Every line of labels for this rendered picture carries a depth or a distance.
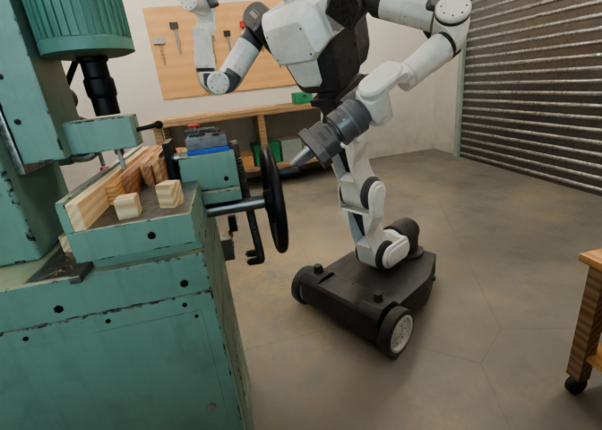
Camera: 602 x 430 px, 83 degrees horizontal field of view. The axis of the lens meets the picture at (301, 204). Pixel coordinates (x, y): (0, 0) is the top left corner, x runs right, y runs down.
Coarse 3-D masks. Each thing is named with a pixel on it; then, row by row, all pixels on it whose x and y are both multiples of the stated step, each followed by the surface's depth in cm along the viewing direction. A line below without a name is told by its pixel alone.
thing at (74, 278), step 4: (80, 264) 65; (84, 264) 65; (88, 264) 65; (92, 264) 67; (76, 268) 64; (80, 268) 64; (84, 268) 64; (88, 268) 65; (76, 272) 62; (80, 272) 62; (84, 272) 63; (88, 272) 64; (72, 276) 61; (76, 276) 61; (80, 276) 61; (84, 276) 63; (72, 280) 61; (76, 280) 61; (80, 280) 61
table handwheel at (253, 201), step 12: (264, 156) 81; (264, 168) 98; (276, 168) 78; (264, 180) 100; (276, 180) 77; (264, 192) 89; (276, 192) 76; (216, 204) 87; (228, 204) 87; (240, 204) 87; (252, 204) 88; (264, 204) 89; (276, 204) 77; (216, 216) 88; (276, 216) 77; (276, 228) 99; (276, 240) 94
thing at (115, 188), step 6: (150, 150) 108; (126, 168) 85; (120, 174) 79; (114, 180) 74; (120, 180) 73; (108, 186) 69; (114, 186) 69; (120, 186) 72; (108, 192) 69; (114, 192) 70; (120, 192) 72; (108, 198) 70; (114, 198) 70
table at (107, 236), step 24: (144, 192) 77; (192, 192) 73; (216, 192) 82; (240, 192) 83; (144, 216) 62; (168, 216) 61; (192, 216) 62; (72, 240) 58; (96, 240) 59; (120, 240) 60; (144, 240) 61; (168, 240) 62; (192, 240) 63
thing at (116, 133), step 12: (84, 120) 73; (96, 120) 73; (108, 120) 73; (120, 120) 74; (132, 120) 76; (72, 132) 72; (84, 132) 73; (96, 132) 73; (108, 132) 74; (120, 132) 74; (132, 132) 75; (72, 144) 73; (84, 144) 74; (96, 144) 74; (108, 144) 75; (120, 144) 75; (132, 144) 76
